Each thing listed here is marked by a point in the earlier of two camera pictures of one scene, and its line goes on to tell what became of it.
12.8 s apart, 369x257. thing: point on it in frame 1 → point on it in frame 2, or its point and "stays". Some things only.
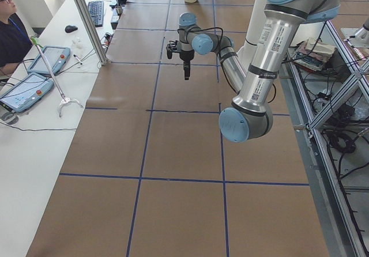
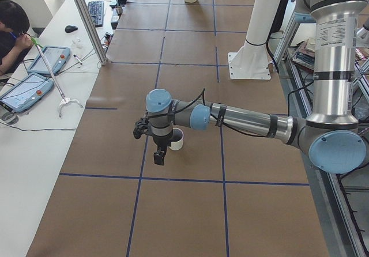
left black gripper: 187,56 → 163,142
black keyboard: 96,10 stays
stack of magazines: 312,54 stays
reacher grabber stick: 65,100 stays
